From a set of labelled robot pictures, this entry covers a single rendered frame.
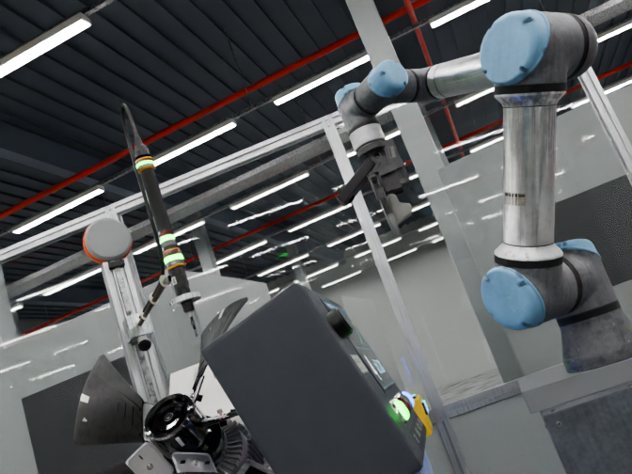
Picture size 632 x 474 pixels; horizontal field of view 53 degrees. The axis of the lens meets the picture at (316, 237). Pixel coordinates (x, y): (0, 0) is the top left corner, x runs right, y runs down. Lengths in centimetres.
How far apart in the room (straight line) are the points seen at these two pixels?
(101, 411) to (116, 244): 74
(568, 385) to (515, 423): 88
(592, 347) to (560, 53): 52
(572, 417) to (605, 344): 16
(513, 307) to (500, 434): 100
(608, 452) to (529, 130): 54
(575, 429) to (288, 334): 71
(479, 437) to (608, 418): 97
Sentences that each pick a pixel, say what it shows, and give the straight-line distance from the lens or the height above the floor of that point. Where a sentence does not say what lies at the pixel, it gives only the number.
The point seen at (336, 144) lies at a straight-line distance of 223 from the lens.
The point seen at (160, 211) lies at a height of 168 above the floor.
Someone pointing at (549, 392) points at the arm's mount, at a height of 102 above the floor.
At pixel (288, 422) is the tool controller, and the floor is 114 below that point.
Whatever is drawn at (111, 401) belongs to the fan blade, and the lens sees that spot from 164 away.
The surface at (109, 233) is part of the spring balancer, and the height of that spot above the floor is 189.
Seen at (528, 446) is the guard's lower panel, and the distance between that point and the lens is 211.
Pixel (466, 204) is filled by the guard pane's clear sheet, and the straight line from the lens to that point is 215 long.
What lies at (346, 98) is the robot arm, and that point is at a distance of 147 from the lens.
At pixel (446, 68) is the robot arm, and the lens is 141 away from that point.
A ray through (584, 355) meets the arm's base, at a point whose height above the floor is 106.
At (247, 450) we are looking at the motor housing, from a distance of 153.
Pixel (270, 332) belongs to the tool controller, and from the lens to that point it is 56.
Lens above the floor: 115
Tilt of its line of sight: 13 degrees up
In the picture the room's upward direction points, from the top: 20 degrees counter-clockwise
